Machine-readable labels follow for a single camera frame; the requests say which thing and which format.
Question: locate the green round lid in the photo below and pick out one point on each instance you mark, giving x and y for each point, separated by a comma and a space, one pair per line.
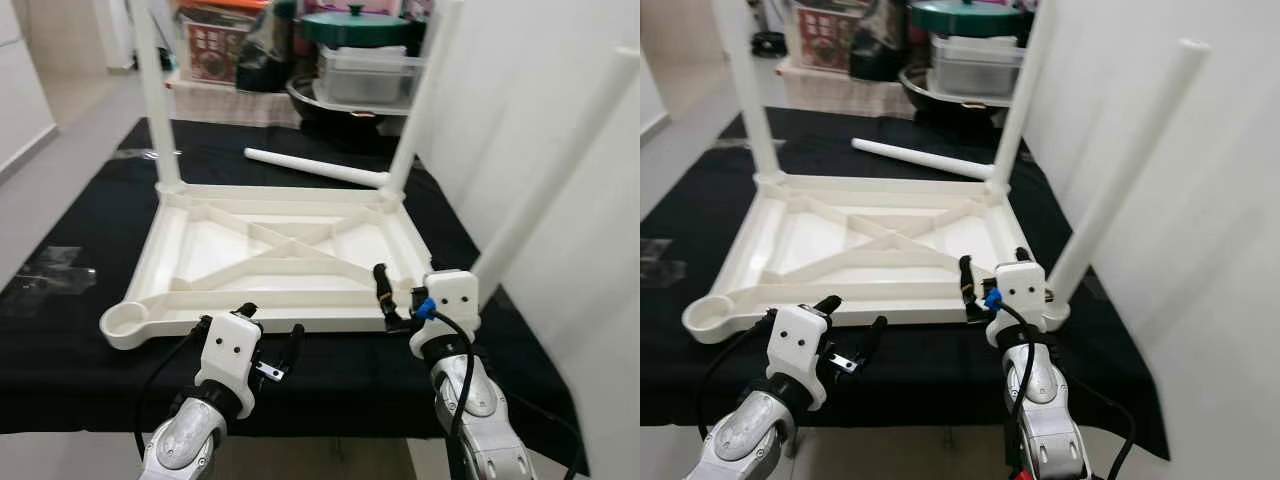
355, 28
965, 18

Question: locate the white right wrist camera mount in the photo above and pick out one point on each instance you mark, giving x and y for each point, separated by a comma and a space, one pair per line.
455, 295
1020, 285

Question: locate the white plastic table top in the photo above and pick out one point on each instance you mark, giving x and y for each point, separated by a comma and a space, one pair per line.
180, 250
770, 240

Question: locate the black bag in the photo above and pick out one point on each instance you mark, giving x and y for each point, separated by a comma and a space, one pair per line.
880, 45
265, 55

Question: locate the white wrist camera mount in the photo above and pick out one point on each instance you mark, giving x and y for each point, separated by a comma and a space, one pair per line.
1020, 285
795, 340
235, 345
455, 295

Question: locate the black round bowl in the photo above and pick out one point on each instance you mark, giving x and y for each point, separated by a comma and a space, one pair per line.
950, 108
340, 115

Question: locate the black tablecloth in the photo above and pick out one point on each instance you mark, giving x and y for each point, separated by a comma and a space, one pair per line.
330, 370
900, 370

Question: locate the red picture box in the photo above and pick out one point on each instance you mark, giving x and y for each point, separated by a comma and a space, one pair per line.
825, 40
215, 50

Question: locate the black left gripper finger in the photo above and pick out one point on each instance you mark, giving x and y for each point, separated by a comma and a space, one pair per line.
826, 304
246, 311
873, 338
294, 345

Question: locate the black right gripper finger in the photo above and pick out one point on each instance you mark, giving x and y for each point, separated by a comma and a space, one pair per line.
1022, 257
968, 285
384, 290

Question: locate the clear plastic storage box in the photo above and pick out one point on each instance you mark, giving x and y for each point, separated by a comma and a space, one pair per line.
975, 70
370, 80

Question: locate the black floor cleaning device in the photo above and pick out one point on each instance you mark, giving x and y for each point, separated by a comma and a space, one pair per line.
768, 42

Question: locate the beige woven bench cover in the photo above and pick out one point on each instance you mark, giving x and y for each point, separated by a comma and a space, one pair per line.
230, 105
840, 95

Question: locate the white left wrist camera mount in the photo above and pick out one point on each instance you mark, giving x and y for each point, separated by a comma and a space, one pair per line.
795, 340
235, 345

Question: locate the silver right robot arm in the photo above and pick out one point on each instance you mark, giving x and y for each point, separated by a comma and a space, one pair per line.
475, 400
1045, 400

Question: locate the clear tape cross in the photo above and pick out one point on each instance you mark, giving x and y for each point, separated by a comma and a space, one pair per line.
50, 270
660, 265

